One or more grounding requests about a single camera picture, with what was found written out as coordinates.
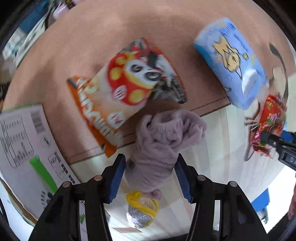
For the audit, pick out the red floral wipes pack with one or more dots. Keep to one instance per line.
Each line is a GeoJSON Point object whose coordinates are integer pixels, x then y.
{"type": "Point", "coordinates": [272, 120]}

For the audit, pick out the lavender fuzzy cloth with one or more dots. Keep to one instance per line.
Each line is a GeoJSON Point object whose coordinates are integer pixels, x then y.
{"type": "Point", "coordinates": [159, 139]}

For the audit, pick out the yellow silver scrub sponge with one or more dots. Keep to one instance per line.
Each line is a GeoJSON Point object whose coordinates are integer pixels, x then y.
{"type": "Point", "coordinates": [142, 210]}

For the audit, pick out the blue tissue pack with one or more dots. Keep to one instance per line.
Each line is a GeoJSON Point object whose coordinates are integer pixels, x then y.
{"type": "Point", "coordinates": [232, 60]}

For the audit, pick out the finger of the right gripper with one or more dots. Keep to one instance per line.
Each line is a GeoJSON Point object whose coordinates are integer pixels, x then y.
{"type": "Point", "coordinates": [285, 140]}

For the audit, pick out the orange panda snack bag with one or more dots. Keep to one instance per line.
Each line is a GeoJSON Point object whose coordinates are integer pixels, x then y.
{"type": "Point", "coordinates": [136, 74]}

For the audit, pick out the cardboard box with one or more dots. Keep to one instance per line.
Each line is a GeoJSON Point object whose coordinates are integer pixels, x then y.
{"type": "Point", "coordinates": [31, 163]}

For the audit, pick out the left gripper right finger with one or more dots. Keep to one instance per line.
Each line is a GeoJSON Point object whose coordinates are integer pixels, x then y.
{"type": "Point", "coordinates": [198, 190]}

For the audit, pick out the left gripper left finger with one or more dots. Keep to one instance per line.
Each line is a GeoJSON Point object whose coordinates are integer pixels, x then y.
{"type": "Point", "coordinates": [100, 190]}

